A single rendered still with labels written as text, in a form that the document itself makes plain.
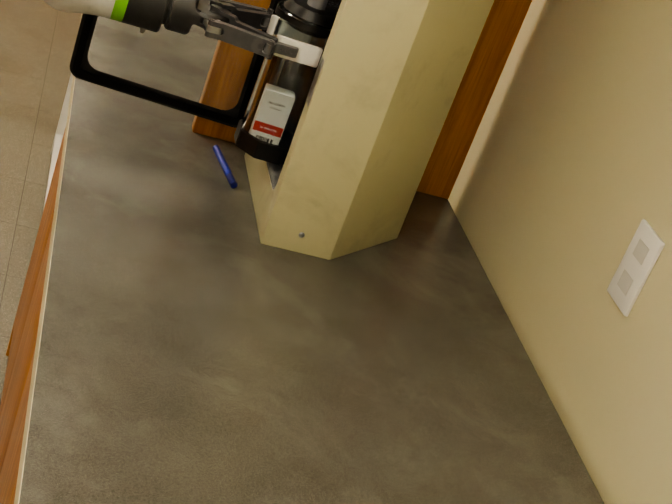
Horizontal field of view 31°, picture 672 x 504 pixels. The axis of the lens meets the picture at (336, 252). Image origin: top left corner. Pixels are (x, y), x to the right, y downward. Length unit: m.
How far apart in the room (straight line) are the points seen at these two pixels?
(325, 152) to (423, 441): 0.48
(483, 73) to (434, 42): 0.41
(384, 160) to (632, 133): 0.36
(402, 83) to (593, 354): 0.46
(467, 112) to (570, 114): 0.29
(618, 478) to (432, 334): 0.34
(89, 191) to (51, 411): 0.55
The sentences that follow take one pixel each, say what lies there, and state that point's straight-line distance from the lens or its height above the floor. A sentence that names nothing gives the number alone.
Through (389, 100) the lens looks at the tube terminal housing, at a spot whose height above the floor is 1.21.
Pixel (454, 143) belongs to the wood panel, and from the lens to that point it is 2.18.
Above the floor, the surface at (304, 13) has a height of 1.27.
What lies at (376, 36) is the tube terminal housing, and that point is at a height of 1.29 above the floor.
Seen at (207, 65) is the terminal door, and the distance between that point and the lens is 2.00.
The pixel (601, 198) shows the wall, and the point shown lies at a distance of 1.76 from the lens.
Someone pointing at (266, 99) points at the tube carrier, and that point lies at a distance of 1.80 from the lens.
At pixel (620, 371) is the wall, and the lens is 1.61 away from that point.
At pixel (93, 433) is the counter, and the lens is 1.29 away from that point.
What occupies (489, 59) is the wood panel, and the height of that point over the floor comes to 1.21.
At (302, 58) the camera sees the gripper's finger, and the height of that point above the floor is 1.20.
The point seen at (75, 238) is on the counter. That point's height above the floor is 0.94.
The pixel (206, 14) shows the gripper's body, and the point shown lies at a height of 1.22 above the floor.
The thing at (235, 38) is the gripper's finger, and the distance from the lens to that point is 1.73.
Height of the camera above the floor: 1.70
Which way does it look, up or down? 24 degrees down
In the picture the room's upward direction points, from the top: 21 degrees clockwise
